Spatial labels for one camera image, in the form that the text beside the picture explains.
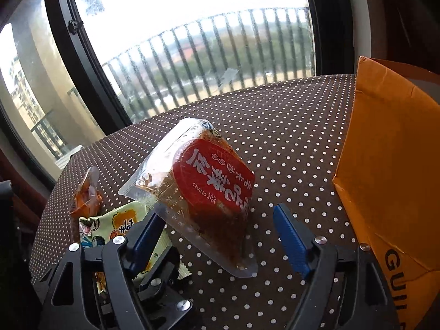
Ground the pale yellow cartoon snack packet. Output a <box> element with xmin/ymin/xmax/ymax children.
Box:
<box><xmin>78</xmin><ymin>202</ymin><xmax>192</xmax><ymax>294</ymax></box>

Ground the brown dotted tablecloth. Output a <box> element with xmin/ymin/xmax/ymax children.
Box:
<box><xmin>29</xmin><ymin>73</ymin><xmax>396</xmax><ymax>330</ymax></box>

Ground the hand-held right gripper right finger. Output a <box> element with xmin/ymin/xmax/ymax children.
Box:
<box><xmin>273</xmin><ymin>203</ymin><xmax>396</xmax><ymax>330</ymax></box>

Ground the small orange snack sachet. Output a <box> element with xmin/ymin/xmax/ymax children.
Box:
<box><xmin>69</xmin><ymin>166</ymin><xmax>103</xmax><ymax>219</ymax></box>

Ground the clear red-label snack packet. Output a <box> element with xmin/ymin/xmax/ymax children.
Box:
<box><xmin>118</xmin><ymin>117</ymin><xmax>258</xmax><ymax>278</ymax></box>

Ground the dark brown curtain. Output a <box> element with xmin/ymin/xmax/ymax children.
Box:
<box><xmin>373</xmin><ymin>0</ymin><xmax>440</xmax><ymax>79</ymax></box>

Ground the balcony railing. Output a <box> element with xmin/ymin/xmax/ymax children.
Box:
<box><xmin>31</xmin><ymin>6</ymin><xmax>315</xmax><ymax>160</ymax></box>

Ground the orange cardboard box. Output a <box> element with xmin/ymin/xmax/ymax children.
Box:
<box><xmin>332</xmin><ymin>56</ymin><xmax>440</xmax><ymax>330</ymax></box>

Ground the black window frame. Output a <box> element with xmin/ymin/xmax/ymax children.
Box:
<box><xmin>43</xmin><ymin>0</ymin><xmax>345</xmax><ymax>139</ymax></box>

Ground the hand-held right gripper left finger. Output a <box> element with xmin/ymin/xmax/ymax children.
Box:
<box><xmin>41</xmin><ymin>211</ymin><xmax>194</xmax><ymax>330</ymax></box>

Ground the red-brown curtain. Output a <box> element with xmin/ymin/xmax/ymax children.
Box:
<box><xmin>0</xmin><ymin>148</ymin><xmax>47</xmax><ymax>224</ymax></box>

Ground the white air conditioner unit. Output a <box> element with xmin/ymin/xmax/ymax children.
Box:
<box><xmin>55</xmin><ymin>144</ymin><xmax>85</xmax><ymax>170</ymax></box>

